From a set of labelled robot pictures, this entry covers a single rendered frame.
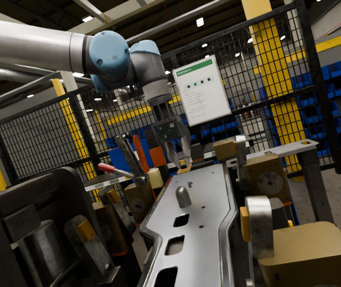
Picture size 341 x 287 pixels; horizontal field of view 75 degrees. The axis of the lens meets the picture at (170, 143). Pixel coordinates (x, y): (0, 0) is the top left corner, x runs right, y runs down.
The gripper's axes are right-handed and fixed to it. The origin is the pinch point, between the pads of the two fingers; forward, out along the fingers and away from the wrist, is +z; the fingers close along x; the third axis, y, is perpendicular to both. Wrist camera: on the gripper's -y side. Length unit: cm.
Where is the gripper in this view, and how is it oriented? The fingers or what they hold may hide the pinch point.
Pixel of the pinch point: (183, 163)
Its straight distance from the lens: 67.2
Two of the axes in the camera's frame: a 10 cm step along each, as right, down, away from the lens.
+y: -1.8, 1.7, -9.7
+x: 9.3, -2.8, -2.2
